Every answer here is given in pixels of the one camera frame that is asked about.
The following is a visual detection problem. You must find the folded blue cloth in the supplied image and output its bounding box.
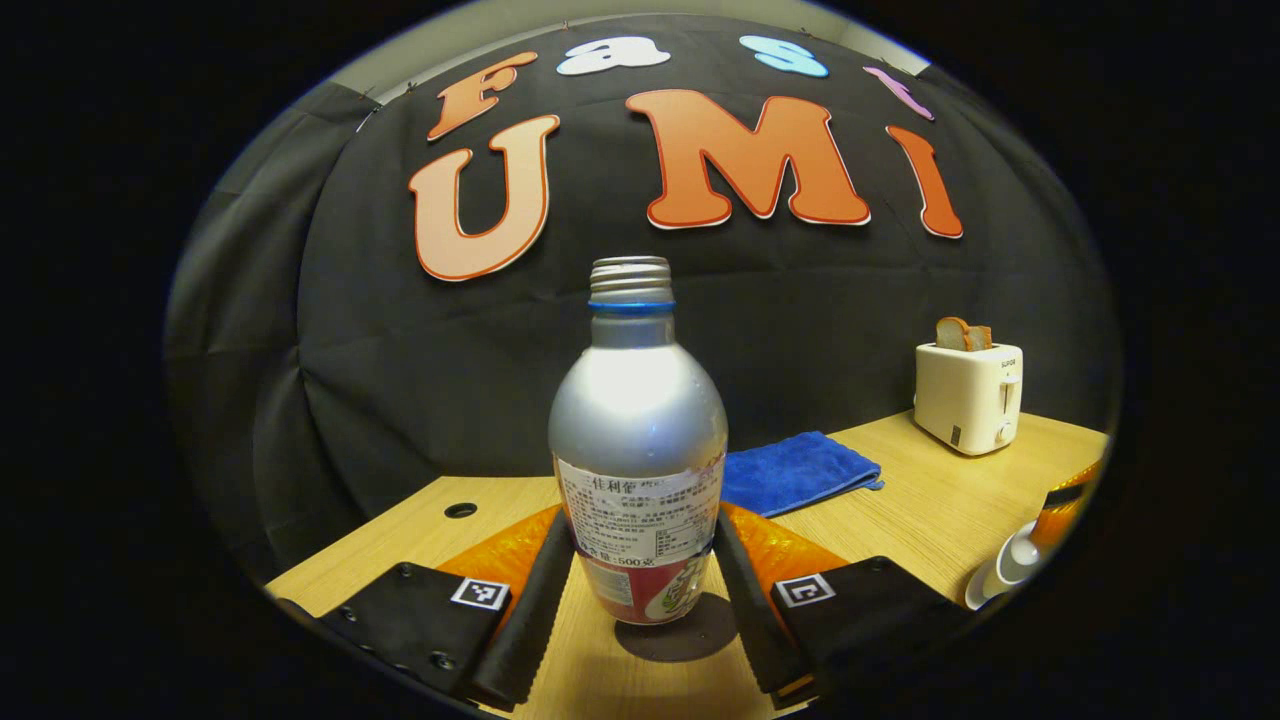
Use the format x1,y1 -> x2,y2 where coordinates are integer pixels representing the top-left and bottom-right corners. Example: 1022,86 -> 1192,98
720,431 -> 886,519

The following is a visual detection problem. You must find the silver water bottle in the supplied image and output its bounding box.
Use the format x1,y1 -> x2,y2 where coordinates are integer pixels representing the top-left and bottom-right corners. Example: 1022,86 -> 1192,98
547,256 -> 729,627

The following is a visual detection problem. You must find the dark brown round coaster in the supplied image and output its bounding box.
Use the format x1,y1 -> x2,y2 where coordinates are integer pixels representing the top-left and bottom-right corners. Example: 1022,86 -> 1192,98
615,592 -> 739,663

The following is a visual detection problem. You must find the white toaster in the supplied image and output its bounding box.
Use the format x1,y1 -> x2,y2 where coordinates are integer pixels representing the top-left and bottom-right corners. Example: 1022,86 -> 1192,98
913,342 -> 1025,457

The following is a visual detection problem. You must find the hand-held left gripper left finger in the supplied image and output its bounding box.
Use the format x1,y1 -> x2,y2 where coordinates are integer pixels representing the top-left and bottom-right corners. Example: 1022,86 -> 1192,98
275,505 -> 579,713

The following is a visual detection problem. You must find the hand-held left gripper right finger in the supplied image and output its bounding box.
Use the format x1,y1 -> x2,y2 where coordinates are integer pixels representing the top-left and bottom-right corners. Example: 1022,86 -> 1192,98
713,503 -> 1001,711

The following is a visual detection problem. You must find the white teacup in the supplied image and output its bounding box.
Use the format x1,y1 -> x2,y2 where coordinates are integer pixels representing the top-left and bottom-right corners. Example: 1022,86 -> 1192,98
985,540 -> 1036,596

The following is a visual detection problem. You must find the white teacup lid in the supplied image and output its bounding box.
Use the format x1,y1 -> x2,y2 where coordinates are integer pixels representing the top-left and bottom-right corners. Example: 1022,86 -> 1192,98
1008,518 -> 1049,566

